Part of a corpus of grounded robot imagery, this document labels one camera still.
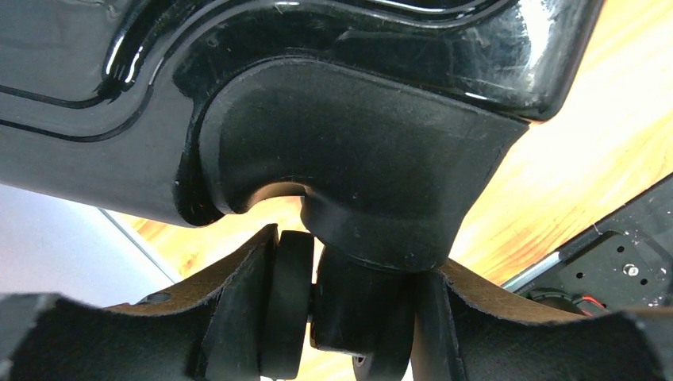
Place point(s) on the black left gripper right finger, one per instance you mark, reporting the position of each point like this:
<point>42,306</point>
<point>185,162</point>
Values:
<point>467,328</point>

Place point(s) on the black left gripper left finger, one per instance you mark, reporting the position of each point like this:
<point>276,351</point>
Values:
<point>207,327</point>

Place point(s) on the black white space suitcase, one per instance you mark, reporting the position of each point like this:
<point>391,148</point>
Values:
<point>388,119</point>

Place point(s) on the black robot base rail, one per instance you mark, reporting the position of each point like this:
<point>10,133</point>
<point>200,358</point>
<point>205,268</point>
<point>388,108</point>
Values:
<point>622,260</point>

